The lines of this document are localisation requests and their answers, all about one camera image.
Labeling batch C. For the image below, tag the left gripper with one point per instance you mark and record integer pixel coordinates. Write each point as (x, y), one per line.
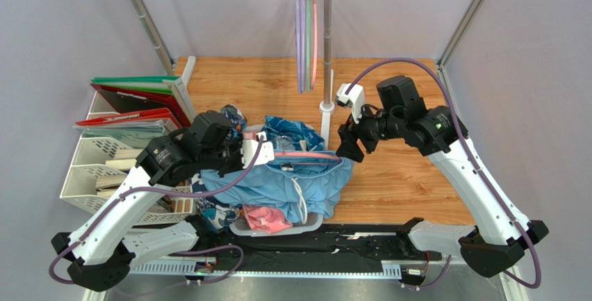
(237, 142)

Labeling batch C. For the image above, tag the green folder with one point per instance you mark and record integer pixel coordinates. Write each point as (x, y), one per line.
(158, 84)

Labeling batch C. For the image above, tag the colorful patterned shorts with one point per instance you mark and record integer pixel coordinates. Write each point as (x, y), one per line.
(217, 215)

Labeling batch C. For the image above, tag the white laundry basket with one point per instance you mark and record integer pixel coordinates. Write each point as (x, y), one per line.
(274, 194)

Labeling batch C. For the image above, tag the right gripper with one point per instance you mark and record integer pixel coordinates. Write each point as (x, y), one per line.
(356, 131)

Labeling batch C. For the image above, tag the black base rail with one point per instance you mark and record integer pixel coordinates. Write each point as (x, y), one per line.
(331, 251)

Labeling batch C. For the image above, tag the dark blue patterned shorts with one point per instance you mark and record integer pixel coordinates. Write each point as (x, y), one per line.
(292, 135)

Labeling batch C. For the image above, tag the pink garment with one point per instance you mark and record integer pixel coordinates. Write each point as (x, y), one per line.
(267, 219)

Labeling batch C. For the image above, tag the pink hanger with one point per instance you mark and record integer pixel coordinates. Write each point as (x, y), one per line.
(306, 158)
(314, 42)

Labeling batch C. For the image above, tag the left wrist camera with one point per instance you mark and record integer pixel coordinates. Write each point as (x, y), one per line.
(256, 149)

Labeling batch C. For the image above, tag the red folder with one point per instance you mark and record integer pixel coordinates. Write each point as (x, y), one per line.
(125, 100)

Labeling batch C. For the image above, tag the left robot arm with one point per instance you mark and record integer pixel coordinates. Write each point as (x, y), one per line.
(100, 253)

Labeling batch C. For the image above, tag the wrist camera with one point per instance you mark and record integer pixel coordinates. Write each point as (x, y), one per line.
(256, 149)
(351, 96)

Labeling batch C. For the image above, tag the light blue shorts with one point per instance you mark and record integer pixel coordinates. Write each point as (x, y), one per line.
(293, 184)

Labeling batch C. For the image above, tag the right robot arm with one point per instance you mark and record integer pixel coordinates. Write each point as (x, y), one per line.
(500, 234)

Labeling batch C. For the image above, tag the purple hanger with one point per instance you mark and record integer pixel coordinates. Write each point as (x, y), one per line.
(302, 19)
(299, 46)

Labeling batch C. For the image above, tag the books in organizer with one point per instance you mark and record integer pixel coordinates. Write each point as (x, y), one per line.
(123, 161)

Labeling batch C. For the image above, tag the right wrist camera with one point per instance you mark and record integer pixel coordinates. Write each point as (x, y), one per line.
(351, 96)

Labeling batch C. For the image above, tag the metal clothes rack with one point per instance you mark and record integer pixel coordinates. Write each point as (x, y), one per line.
(327, 105)

